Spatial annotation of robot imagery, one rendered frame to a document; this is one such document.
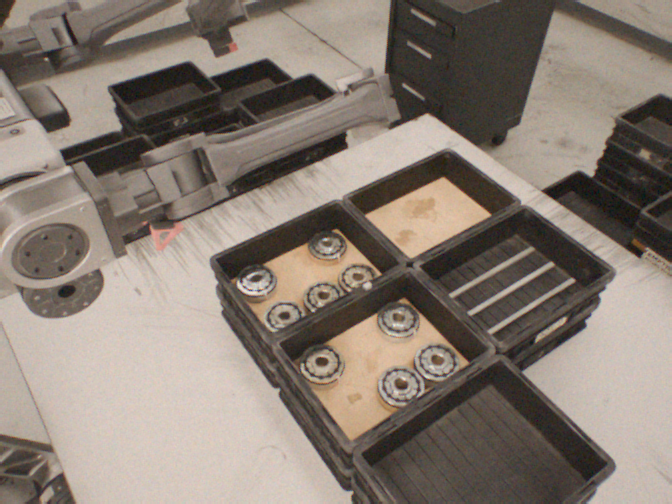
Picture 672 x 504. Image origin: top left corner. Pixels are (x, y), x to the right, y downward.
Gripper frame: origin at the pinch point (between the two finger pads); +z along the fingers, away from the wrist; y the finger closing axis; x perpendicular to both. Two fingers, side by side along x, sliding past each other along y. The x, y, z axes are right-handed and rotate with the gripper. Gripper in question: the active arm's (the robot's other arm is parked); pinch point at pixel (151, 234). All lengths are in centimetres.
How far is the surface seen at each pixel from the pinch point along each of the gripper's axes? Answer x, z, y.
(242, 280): -23.6, 13.7, -5.8
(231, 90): -106, 32, 145
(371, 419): -30, 15, -53
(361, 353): -37, 12, -39
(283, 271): -35.3, 12.4, -6.6
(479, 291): -71, -1, -40
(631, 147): -202, -17, -2
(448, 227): -79, -5, -18
